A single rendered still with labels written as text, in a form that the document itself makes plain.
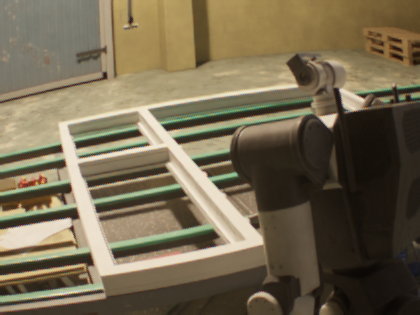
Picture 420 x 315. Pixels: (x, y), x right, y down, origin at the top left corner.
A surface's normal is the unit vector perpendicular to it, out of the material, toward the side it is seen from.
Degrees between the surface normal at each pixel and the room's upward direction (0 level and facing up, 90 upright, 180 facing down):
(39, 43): 90
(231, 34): 90
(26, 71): 90
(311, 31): 90
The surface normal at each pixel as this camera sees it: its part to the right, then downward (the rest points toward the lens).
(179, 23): 0.36, 0.32
